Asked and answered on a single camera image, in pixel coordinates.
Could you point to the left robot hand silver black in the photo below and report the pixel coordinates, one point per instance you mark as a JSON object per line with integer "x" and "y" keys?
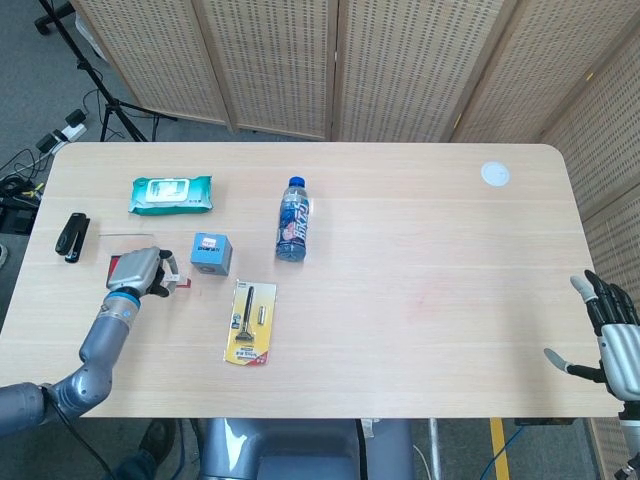
{"x": 132, "y": 270}

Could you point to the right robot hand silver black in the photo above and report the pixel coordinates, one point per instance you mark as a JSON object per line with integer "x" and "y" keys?
{"x": 620, "y": 360}

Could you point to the small red white box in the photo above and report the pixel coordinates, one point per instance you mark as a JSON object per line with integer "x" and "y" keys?
{"x": 184, "y": 284}

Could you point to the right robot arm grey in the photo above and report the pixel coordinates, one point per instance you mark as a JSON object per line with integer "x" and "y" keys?
{"x": 630, "y": 435}

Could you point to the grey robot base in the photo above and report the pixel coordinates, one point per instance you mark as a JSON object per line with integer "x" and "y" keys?
{"x": 300, "y": 450}

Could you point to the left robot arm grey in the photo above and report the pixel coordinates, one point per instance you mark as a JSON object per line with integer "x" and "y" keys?
{"x": 100, "y": 340}

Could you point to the red case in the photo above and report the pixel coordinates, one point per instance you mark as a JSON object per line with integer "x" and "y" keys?
{"x": 114, "y": 267}

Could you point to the black stapler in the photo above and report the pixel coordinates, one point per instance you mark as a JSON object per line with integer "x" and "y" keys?
{"x": 70, "y": 238}

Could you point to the blue cardboard box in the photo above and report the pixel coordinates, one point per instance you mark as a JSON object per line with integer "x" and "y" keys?
{"x": 210, "y": 250}

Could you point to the green wet wipes pack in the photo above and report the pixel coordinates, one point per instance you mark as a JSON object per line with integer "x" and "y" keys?
{"x": 170, "y": 197}

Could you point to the black floor device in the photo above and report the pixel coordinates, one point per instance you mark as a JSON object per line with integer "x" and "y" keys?
{"x": 17, "y": 217}

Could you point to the yellow razor blister pack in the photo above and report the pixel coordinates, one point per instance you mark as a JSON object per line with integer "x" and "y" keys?
{"x": 250, "y": 325}

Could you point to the white power strip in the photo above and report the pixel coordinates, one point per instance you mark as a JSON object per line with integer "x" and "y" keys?
{"x": 71, "y": 133}

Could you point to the black power adapter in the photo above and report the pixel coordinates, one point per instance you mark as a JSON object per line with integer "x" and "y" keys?
{"x": 47, "y": 142}
{"x": 76, "y": 118}

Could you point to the blue drink bottle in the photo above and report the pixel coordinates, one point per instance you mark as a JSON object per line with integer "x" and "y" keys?
{"x": 292, "y": 225}

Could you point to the black shoe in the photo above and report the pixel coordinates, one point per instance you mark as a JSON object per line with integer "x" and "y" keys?
{"x": 157, "y": 440}

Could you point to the blue jeans leg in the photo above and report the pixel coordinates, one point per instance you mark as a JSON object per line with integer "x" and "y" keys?
{"x": 132, "y": 467}

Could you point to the metal table leg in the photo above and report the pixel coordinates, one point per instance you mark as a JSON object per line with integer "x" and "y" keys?
{"x": 434, "y": 450}

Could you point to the black tripod stand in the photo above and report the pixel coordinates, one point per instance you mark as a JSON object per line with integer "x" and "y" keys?
{"x": 81, "y": 64}

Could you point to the wooden rattan folding screen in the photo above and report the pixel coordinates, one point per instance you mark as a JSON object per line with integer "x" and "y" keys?
{"x": 275, "y": 60}

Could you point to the black chair caster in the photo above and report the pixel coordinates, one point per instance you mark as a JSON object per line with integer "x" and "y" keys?
{"x": 43, "y": 23}

